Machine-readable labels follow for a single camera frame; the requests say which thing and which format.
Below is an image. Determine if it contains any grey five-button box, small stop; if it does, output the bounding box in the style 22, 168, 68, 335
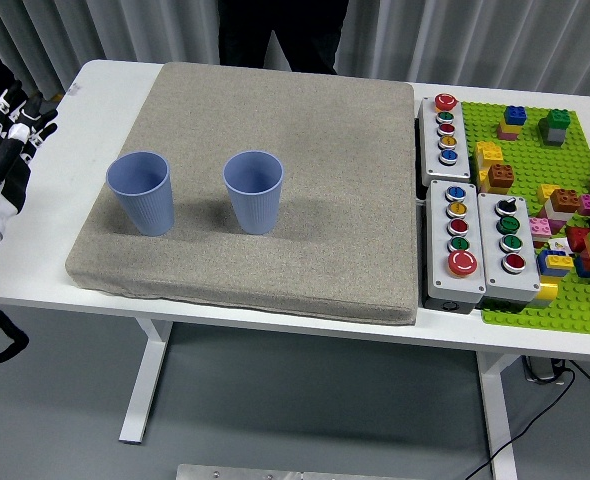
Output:
417, 94, 473, 184

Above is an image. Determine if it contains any blue yellow pink brick stack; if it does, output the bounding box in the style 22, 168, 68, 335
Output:
497, 105, 529, 141

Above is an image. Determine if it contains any grey five-button box, large stop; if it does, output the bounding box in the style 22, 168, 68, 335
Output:
424, 180, 487, 314

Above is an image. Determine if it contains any yellow white brick stack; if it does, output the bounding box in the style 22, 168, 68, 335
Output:
529, 279, 560, 309

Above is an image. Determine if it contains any white table leg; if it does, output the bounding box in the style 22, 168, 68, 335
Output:
118, 317, 174, 445
476, 351, 525, 480

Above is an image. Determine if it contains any white pleated curtain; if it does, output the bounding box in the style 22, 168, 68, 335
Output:
0, 0, 590, 96

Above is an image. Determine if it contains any brown toy brick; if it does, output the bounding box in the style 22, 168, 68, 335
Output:
487, 163, 516, 194

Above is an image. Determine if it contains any green brick baseplate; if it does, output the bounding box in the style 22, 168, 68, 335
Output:
459, 101, 590, 337

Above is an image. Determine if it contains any red toy brick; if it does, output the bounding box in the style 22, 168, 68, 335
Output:
566, 226, 590, 254

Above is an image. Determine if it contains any brown white brick stack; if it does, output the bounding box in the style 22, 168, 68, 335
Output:
548, 188, 582, 221

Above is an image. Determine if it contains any grey selector switch button box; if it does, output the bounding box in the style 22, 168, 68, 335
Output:
476, 192, 543, 310

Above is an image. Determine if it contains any green grey brick stack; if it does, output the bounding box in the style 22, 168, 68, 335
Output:
538, 108, 572, 147

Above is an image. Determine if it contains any blue ribbed cup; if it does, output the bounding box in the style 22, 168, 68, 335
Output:
222, 150, 285, 235
105, 150, 176, 237

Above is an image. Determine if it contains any pink toy brick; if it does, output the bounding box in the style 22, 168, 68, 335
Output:
528, 217, 554, 240

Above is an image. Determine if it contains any grey-brown mat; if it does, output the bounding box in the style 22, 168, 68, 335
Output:
64, 61, 422, 326

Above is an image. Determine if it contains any grey power box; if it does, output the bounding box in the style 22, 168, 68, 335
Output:
522, 355, 569, 386

